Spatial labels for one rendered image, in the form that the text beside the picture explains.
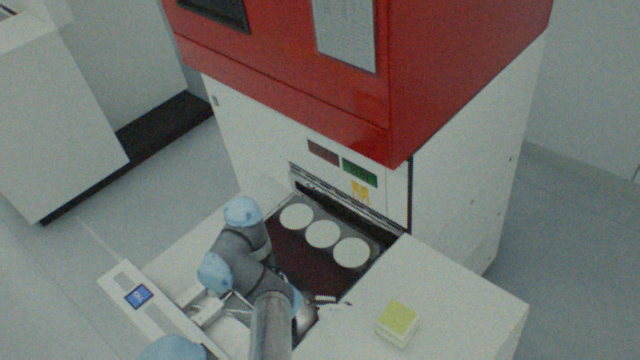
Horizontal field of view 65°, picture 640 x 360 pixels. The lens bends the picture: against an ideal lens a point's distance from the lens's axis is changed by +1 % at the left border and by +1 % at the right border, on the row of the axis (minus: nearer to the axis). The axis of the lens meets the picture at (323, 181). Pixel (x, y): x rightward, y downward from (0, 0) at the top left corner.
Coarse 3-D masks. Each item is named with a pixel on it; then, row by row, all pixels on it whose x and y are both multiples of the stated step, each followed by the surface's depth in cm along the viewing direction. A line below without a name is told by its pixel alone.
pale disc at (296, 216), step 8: (288, 208) 151; (296, 208) 150; (304, 208) 150; (280, 216) 149; (288, 216) 148; (296, 216) 148; (304, 216) 148; (312, 216) 147; (288, 224) 146; (296, 224) 146; (304, 224) 145
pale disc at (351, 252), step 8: (344, 240) 140; (352, 240) 139; (360, 240) 139; (336, 248) 138; (344, 248) 138; (352, 248) 137; (360, 248) 137; (368, 248) 137; (336, 256) 136; (344, 256) 136; (352, 256) 135; (360, 256) 135; (344, 264) 134; (352, 264) 134; (360, 264) 133
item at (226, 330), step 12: (204, 300) 133; (192, 312) 131; (228, 312) 130; (216, 324) 128; (228, 324) 127; (240, 324) 127; (216, 336) 125; (228, 336) 125; (240, 336) 125; (228, 348) 123; (240, 348) 122
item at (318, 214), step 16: (272, 224) 147; (272, 240) 143; (288, 240) 142; (304, 240) 141; (368, 240) 139; (288, 256) 138; (304, 256) 137; (320, 256) 137; (368, 256) 135; (288, 272) 134; (304, 272) 134; (320, 272) 133; (336, 272) 132; (352, 272) 132; (304, 288) 130; (320, 288) 130; (336, 288) 129; (304, 304) 127; (304, 320) 124
